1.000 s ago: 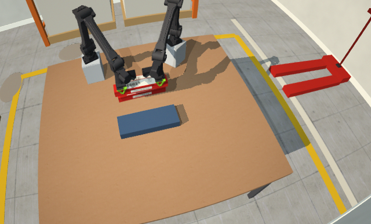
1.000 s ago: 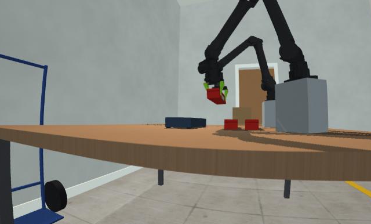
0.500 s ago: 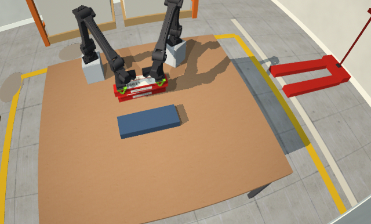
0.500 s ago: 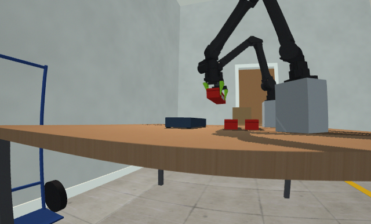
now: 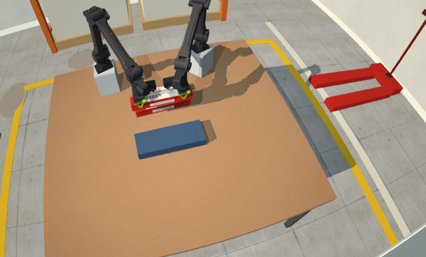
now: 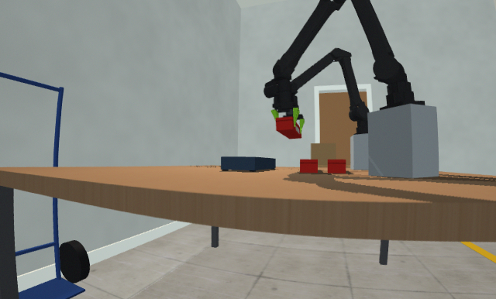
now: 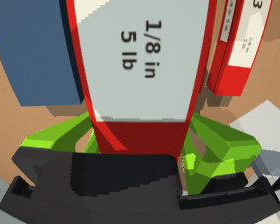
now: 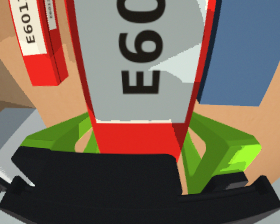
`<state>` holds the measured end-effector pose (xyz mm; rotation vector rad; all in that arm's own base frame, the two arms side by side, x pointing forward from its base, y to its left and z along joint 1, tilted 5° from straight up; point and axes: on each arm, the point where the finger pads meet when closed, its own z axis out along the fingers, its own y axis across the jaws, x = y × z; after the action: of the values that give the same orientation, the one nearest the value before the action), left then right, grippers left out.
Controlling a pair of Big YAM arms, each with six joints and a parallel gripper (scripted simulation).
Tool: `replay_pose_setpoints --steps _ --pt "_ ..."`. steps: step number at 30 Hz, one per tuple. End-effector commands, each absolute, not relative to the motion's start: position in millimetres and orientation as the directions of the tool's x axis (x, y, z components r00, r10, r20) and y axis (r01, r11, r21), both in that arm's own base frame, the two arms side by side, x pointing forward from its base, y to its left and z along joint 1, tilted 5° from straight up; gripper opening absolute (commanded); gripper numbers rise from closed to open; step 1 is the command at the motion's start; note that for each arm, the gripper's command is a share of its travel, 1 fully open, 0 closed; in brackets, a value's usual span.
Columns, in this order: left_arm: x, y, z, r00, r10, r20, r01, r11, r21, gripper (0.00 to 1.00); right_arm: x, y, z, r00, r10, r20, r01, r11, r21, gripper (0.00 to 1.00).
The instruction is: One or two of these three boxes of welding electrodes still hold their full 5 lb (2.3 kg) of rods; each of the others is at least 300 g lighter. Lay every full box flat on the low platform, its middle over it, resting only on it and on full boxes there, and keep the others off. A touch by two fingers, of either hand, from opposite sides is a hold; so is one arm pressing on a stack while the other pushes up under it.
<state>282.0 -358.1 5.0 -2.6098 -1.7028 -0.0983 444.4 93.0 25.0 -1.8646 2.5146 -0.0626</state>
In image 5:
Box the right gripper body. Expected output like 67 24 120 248
132 88 145 104

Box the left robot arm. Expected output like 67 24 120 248
163 0 210 90

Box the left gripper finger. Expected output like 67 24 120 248
179 90 190 99

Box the red box with white label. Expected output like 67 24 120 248
155 86 166 92

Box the red welding electrode box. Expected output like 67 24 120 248
135 99 190 117

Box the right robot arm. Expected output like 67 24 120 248
83 6 156 97

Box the red box of welding electrodes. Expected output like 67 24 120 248
130 85 193 111

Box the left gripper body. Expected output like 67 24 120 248
178 78 190 95

